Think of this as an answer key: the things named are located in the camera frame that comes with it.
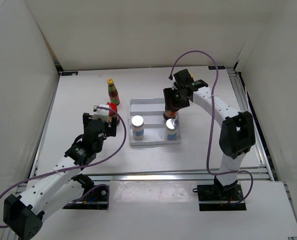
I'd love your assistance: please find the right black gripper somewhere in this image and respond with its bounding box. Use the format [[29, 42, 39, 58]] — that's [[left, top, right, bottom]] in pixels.
[[163, 86, 190, 112]]

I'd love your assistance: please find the red-lidded sauce jar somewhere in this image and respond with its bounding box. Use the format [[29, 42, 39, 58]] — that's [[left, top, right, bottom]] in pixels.
[[107, 102, 120, 126], [163, 109, 179, 121]]

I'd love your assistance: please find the silver-lidded white shaker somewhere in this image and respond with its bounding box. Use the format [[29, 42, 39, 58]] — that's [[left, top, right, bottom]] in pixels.
[[165, 118, 179, 141], [131, 115, 144, 140]]

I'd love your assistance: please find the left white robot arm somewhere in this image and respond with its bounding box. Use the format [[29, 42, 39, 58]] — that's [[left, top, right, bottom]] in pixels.
[[3, 111, 118, 240]]

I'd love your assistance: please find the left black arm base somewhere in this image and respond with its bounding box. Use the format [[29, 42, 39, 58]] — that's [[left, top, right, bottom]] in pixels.
[[63, 184, 110, 211]]

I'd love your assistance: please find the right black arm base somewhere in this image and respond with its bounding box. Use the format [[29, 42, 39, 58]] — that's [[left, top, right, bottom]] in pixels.
[[192, 184, 247, 212]]

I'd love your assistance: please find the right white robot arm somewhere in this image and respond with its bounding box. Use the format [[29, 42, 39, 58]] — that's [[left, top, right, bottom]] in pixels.
[[163, 80, 256, 200]]

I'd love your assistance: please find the white divided organizer tray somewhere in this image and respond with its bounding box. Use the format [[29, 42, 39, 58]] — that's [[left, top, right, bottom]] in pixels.
[[128, 98, 181, 146]]

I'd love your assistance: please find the left yellow-capped sauce bottle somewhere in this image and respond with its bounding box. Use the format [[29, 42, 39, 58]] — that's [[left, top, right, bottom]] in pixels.
[[107, 78, 120, 106]]

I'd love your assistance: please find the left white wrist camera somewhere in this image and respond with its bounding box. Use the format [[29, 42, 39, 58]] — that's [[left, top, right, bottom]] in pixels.
[[92, 104, 110, 123]]

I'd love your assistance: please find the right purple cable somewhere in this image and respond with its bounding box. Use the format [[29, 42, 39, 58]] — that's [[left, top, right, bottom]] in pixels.
[[168, 50, 254, 205]]

